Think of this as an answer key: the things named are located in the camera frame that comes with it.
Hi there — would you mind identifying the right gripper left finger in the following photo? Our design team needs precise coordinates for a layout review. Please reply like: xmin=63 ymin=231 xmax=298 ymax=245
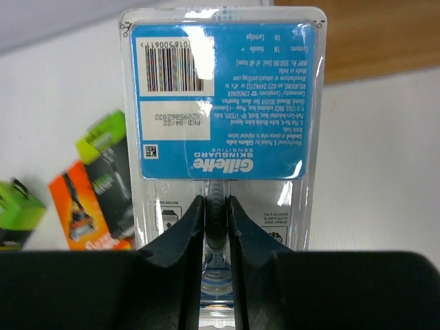
xmin=1 ymin=196 xmax=205 ymax=329

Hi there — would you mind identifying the blue clear razor blister pack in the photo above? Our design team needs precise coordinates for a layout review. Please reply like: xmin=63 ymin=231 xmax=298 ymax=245
xmin=120 ymin=6 xmax=327 ymax=329

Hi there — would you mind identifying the white wire wooden shelf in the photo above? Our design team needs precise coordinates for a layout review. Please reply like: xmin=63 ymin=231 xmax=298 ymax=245
xmin=275 ymin=0 xmax=439 ymax=84

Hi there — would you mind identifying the green black razor box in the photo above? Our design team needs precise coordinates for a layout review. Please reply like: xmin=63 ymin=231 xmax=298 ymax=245
xmin=76 ymin=109 xmax=134 ymax=239
xmin=1 ymin=178 xmax=46 ymax=251

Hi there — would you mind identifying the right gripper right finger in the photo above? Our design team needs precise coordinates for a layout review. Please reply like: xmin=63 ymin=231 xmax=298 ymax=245
xmin=228 ymin=197 xmax=439 ymax=329

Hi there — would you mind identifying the orange razor box centre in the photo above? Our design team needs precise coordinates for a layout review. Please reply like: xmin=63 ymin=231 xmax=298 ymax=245
xmin=49 ymin=160 xmax=131 ymax=250

